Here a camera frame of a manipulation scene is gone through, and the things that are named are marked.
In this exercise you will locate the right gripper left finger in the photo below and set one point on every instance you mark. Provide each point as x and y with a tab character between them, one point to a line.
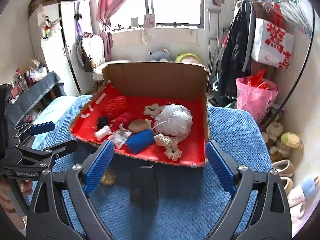
95	165

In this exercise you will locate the black clothes rack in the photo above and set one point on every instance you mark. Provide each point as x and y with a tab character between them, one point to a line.
294	13

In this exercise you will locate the white mesh bath pouf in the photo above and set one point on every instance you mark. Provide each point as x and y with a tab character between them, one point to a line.
175	121

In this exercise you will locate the white flower cloth piece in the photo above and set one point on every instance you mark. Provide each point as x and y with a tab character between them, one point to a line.
153	110

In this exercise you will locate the beige round powder puff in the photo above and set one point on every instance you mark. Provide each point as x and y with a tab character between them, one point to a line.
138	125

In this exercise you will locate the white cotton piece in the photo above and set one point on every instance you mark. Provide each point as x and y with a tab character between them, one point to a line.
103	132

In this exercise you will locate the person left hand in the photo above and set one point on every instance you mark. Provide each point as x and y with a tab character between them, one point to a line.
14	196

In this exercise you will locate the white tissue pack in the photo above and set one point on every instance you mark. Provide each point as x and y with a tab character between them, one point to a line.
120	136

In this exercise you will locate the white wardrobe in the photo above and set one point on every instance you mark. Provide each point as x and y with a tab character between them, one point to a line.
54	31

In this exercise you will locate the dark hanging jacket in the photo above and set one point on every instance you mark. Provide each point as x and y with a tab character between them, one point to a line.
233	57

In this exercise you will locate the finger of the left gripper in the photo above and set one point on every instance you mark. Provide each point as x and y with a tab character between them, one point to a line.
42	128
62	149

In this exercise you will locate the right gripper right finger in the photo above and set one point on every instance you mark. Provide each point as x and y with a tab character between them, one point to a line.
224	167

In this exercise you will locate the pink curtain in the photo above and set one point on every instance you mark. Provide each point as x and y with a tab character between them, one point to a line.
106	9

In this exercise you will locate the red plush item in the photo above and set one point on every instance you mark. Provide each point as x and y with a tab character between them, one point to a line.
124	120

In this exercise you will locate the blue knitted blanket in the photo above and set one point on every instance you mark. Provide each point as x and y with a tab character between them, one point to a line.
190	200

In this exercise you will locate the red foam net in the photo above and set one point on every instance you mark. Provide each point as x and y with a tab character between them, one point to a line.
115	107

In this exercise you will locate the green plush toy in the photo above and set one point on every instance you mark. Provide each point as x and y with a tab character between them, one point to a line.
188	58

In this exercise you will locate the white bag red characters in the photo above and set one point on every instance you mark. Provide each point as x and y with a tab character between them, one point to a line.
272	45

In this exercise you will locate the blue foam roll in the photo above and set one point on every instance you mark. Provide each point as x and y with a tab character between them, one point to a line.
140	141

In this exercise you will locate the black fluffy scrunchie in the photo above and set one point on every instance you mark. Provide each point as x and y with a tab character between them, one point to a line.
102	122

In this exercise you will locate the grey plush toy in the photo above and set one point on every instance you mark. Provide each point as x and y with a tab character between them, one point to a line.
159	56

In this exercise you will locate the red lined cardboard box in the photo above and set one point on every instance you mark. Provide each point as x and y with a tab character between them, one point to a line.
146	83

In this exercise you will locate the pink plastic bag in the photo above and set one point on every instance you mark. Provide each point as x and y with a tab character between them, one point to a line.
256	95

